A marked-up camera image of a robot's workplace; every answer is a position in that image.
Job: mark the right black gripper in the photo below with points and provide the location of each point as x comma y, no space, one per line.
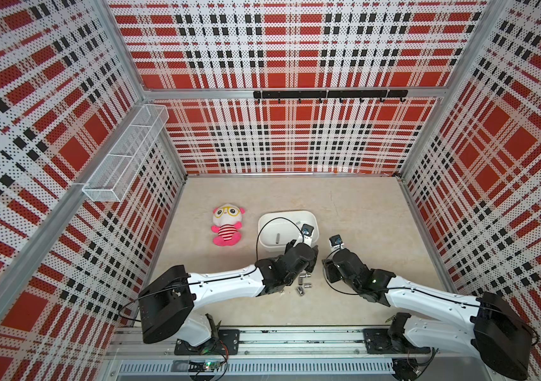
330,267

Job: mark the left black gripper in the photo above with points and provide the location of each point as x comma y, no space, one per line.
309,266

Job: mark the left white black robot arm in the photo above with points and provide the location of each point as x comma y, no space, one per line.
168,304

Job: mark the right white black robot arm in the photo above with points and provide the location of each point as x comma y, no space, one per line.
484,327

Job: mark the white plastic storage box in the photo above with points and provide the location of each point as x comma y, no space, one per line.
288,224

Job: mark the pink white plush toy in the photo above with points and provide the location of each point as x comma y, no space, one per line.
227,223

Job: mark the green circuit board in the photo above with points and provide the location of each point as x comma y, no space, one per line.
201,367

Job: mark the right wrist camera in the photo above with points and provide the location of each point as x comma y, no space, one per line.
336,243

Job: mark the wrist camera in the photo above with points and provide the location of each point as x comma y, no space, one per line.
336,243
306,233

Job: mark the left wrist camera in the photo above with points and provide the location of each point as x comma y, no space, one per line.
306,233

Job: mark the black wall hook rail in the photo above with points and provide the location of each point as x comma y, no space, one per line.
400,94

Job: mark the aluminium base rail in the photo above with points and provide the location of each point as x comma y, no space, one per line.
288,353

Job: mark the white wire mesh basket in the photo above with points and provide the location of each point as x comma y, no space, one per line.
114,176

